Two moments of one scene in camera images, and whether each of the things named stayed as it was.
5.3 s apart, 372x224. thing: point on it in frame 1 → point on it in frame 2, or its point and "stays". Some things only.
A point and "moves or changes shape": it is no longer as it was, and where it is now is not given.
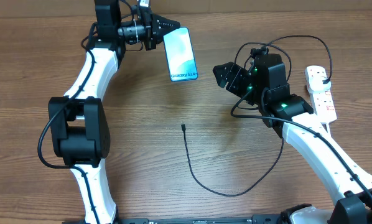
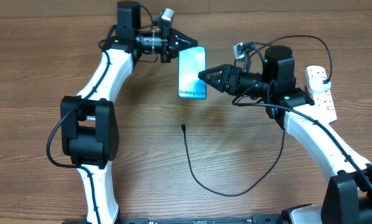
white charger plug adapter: [314, 78] stays
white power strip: [324, 105] stays
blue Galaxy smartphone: [179, 50] moves or changes shape
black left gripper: [152, 23] → [172, 37]
